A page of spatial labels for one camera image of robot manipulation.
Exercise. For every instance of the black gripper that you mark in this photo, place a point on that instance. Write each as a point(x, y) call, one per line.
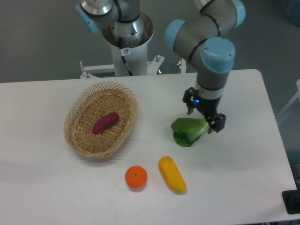
point(207, 107)

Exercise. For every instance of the purple sweet potato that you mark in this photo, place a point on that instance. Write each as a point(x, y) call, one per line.
point(104, 122)

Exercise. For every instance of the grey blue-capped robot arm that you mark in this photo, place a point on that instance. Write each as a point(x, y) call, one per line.
point(200, 43)

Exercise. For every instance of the woven wicker basket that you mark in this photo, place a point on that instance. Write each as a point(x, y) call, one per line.
point(94, 103)

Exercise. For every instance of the green bok choy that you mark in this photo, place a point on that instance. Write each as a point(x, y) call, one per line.
point(186, 131)

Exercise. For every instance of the yellow squash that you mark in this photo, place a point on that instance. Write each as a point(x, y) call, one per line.
point(172, 175)

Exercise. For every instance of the orange tangerine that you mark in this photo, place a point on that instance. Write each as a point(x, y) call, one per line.
point(136, 177)

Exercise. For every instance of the black device at table edge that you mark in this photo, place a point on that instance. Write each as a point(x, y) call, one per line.
point(291, 200)

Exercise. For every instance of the white metal base frame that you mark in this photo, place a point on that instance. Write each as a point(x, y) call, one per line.
point(124, 66)

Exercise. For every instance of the white frame at right edge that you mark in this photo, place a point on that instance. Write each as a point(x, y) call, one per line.
point(289, 107)

